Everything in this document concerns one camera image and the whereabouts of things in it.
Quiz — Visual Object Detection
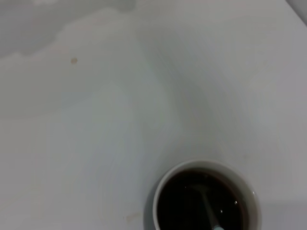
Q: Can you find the dark grey coffee mug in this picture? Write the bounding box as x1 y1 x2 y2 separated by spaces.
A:
143 158 262 230

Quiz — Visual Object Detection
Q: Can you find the metal spoon light blue handle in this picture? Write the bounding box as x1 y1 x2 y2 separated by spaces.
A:
190 183 223 230

